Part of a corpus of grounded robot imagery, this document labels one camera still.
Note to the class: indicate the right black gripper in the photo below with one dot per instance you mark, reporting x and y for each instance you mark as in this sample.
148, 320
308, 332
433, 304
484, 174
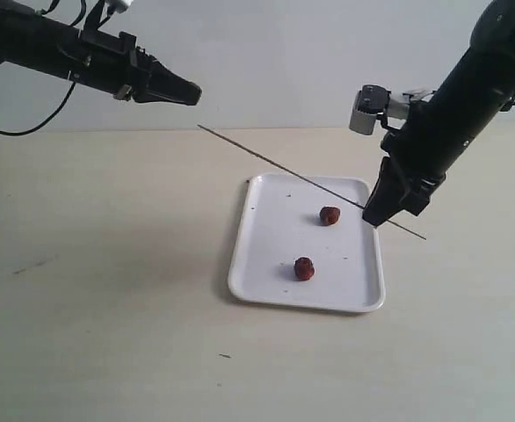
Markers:
399, 186

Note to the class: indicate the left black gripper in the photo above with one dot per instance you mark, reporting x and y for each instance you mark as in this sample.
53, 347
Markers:
116, 65

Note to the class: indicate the thin metal skewer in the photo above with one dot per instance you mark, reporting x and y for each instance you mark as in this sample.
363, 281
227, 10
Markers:
295, 174

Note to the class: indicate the dried red date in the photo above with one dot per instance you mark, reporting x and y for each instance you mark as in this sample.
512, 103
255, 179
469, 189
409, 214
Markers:
329, 215
304, 269

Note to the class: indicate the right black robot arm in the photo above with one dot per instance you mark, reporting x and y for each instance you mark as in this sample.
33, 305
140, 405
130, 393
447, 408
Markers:
436, 132

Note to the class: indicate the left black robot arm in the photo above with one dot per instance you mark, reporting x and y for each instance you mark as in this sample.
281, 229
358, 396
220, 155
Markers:
32, 41

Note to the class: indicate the white rectangular plastic tray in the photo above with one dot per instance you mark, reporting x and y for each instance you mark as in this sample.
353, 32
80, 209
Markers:
280, 223

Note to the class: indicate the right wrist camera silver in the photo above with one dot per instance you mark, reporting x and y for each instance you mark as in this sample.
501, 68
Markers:
374, 103

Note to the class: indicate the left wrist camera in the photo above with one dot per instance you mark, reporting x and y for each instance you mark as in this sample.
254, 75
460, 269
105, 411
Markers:
118, 6

